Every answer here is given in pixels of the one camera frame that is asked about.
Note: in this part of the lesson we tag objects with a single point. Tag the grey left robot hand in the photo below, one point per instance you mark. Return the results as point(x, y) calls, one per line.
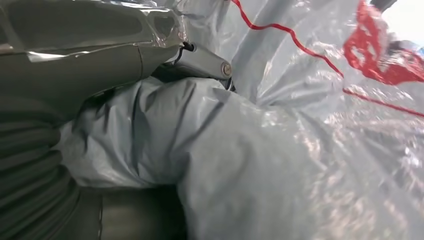
point(82, 49)

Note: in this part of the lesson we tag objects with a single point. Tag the white mailer package black logo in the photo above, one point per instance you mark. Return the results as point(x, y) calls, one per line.
point(265, 159)

